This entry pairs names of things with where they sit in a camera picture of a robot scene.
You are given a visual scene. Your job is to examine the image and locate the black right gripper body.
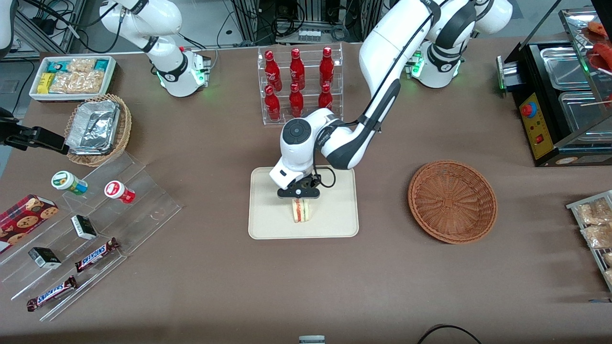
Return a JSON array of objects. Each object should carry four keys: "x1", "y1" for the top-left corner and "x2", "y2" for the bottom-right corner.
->
[{"x1": 0, "y1": 107, "x2": 22, "y2": 149}]

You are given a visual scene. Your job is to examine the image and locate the triangle sandwich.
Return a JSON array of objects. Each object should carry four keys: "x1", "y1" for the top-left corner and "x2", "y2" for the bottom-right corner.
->
[{"x1": 292, "y1": 198, "x2": 313, "y2": 224}]

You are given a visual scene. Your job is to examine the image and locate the beige plastic tray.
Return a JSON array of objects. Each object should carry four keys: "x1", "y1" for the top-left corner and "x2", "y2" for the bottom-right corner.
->
[{"x1": 248, "y1": 164, "x2": 360, "y2": 240}]

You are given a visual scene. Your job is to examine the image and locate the tan wicker basket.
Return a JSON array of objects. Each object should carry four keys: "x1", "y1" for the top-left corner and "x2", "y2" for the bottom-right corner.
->
[{"x1": 65, "y1": 94, "x2": 132, "y2": 167}]

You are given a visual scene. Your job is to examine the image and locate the round brown wicker basket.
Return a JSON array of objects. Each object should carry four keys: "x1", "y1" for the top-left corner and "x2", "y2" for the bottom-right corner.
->
[{"x1": 407, "y1": 160, "x2": 498, "y2": 245}]

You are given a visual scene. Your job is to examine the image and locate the stacked aluminium foil containers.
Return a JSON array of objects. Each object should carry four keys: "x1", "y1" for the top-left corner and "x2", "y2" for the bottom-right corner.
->
[{"x1": 66, "y1": 100, "x2": 121, "y2": 156}]

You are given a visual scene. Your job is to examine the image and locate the green lidded cup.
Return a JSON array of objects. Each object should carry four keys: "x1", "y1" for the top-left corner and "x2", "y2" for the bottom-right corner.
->
[{"x1": 51, "y1": 171, "x2": 88, "y2": 196}]

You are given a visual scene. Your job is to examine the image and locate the white rectangular snack bin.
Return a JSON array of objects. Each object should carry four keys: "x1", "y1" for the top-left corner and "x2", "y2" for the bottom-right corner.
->
[{"x1": 29, "y1": 55, "x2": 118, "y2": 103}]

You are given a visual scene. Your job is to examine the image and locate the clear acrylic bottle rack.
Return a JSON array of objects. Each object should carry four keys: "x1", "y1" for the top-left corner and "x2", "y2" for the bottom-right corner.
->
[{"x1": 257, "y1": 43, "x2": 344, "y2": 126}]

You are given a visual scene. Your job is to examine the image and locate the clear bag of crackers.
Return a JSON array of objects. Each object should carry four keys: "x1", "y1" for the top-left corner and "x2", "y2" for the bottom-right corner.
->
[
  {"x1": 67, "y1": 58, "x2": 97, "y2": 74},
  {"x1": 76, "y1": 70, "x2": 105, "y2": 94},
  {"x1": 49, "y1": 72, "x2": 80, "y2": 94}
]

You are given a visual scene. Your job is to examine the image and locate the red chocolate cookie box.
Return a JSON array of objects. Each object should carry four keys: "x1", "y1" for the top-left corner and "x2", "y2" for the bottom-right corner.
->
[{"x1": 0, "y1": 194, "x2": 59, "y2": 255}]

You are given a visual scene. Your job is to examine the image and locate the red lidded cup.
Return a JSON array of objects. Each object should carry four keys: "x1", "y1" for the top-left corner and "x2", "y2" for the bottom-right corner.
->
[{"x1": 104, "y1": 181, "x2": 136, "y2": 204}]

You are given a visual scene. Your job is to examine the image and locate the small black carton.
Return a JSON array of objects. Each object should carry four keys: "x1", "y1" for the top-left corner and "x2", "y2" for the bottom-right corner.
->
[
  {"x1": 28, "y1": 247, "x2": 62, "y2": 269},
  {"x1": 71, "y1": 215, "x2": 98, "y2": 240}
]

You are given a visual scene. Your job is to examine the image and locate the clear acrylic stepped stand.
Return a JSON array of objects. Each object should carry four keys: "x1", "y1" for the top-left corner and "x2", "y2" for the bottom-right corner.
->
[{"x1": 0, "y1": 152, "x2": 183, "y2": 322}]

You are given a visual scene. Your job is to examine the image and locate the Snickers chocolate bar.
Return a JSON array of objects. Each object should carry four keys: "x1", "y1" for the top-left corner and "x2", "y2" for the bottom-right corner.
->
[
  {"x1": 75, "y1": 237, "x2": 120, "y2": 273},
  {"x1": 26, "y1": 276, "x2": 78, "y2": 312}
]

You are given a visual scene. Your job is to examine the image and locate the black food warmer cabinet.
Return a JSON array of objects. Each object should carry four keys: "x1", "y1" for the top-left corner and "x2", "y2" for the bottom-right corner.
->
[{"x1": 496, "y1": 7, "x2": 612, "y2": 168}]

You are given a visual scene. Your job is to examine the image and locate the steel warmer pan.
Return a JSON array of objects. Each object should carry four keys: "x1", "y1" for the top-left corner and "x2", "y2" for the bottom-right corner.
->
[
  {"x1": 558, "y1": 91, "x2": 612, "y2": 133},
  {"x1": 539, "y1": 45, "x2": 596, "y2": 90}
]

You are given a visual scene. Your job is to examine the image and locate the clear bag of fried snacks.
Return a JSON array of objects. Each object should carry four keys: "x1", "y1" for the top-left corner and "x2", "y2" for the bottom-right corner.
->
[
  {"x1": 576, "y1": 199, "x2": 612, "y2": 226},
  {"x1": 581, "y1": 225, "x2": 612, "y2": 249}
]

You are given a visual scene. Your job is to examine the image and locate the red sausages on skewers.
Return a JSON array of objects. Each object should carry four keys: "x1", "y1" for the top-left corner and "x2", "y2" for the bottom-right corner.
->
[{"x1": 587, "y1": 21, "x2": 612, "y2": 72}]

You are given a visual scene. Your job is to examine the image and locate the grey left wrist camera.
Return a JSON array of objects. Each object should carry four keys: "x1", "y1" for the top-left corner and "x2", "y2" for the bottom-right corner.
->
[{"x1": 278, "y1": 188, "x2": 321, "y2": 199}]

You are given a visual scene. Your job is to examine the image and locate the black looped cable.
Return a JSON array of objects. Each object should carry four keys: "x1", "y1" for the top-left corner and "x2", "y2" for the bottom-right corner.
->
[{"x1": 417, "y1": 324, "x2": 482, "y2": 344}]

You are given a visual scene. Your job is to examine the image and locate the grey wire snack rack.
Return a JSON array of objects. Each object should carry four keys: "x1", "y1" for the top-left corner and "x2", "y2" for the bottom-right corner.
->
[{"x1": 566, "y1": 190, "x2": 612, "y2": 293}]

